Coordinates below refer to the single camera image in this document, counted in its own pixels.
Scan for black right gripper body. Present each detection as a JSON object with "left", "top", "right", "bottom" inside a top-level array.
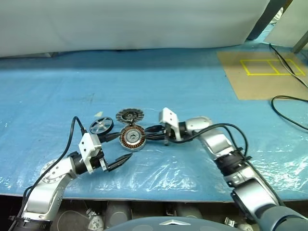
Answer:
[{"left": 163, "top": 122, "right": 178, "bottom": 146}]

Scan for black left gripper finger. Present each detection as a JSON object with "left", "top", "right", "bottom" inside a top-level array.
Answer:
[
  {"left": 105, "top": 153, "right": 133, "bottom": 172},
  {"left": 98, "top": 133, "right": 120, "bottom": 144}
]

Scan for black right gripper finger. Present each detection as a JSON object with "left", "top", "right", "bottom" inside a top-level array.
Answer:
[
  {"left": 144, "top": 124, "right": 167, "bottom": 133},
  {"left": 144, "top": 134, "right": 167, "bottom": 143}
]

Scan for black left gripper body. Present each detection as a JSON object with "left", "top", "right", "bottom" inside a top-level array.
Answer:
[{"left": 90, "top": 153, "right": 109, "bottom": 173}]

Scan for black silver spoked rotor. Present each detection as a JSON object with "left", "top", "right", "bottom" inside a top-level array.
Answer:
[{"left": 90, "top": 117, "right": 114, "bottom": 134}]

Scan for silver motor housing copper windings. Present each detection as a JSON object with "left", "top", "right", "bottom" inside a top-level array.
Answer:
[{"left": 119, "top": 125, "right": 147, "bottom": 152}]

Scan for round grey motor lid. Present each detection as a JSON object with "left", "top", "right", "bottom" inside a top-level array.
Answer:
[{"left": 115, "top": 108, "right": 144, "bottom": 126}]

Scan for grey rounded cylinder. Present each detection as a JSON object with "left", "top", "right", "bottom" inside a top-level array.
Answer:
[
  {"left": 175, "top": 204, "right": 203, "bottom": 219},
  {"left": 105, "top": 201, "right": 132, "bottom": 227}
]

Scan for blue plastic table cover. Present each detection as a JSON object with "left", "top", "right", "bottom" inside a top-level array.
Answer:
[{"left": 0, "top": 39, "right": 308, "bottom": 203}]

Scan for grey robot torso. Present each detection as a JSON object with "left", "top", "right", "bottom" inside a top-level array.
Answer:
[{"left": 103, "top": 215, "right": 210, "bottom": 231}]

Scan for brown cardboard sheet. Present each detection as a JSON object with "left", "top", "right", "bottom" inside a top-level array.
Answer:
[{"left": 216, "top": 49, "right": 308, "bottom": 101}]

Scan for white backdrop sheet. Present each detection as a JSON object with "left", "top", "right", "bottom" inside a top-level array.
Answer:
[{"left": 0, "top": 0, "right": 271, "bottom": 59}]

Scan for dark grey panel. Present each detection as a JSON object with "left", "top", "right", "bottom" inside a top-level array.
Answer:
[{"left": 246, "top": 0, "right": 294, "bottom": 41}]

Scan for white crumpled cloth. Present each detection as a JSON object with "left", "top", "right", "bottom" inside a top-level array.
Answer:
[{"left": 271, "top": 6, "right": 284, "bottom": 25}]

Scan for white board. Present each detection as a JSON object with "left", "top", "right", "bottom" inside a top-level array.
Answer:
[{"left": 264, "top": 0, "right": 308, "bottom": 48}]

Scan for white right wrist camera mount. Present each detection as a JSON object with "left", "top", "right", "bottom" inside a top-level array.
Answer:
[{"left": 158, "top": 107, "right": 182, "bottom": 141}]

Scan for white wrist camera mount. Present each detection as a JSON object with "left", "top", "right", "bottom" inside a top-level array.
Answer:
[
  {"left": 78, "top": 132, "right": 104, "bottom": 175},
  {"left": 158, "top": 107, "right": 182, "bottom": 141}
]

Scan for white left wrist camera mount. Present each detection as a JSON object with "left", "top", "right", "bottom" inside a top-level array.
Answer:
[{"left": 78, "top": 132, "right": 104, "bottom": 175}]

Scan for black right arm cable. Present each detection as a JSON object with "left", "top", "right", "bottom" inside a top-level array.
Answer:
[{"left": 166, "top": 123, "right": 252, "bottom": 162}]

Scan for thick black looped cable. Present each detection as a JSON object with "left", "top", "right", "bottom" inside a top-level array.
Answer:
[{"left": 271, "top": 95, "right": 308, "bottom": 134}]

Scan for thin black cable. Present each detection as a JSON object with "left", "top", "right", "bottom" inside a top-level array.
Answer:
[{"left": 269, "top": 43, "right": 308, "bottom": 87}]

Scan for grey metal post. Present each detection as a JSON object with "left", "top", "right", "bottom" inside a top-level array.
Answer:
[{"left": 292, "top": 30, "right": 308, "bottom": 53}]

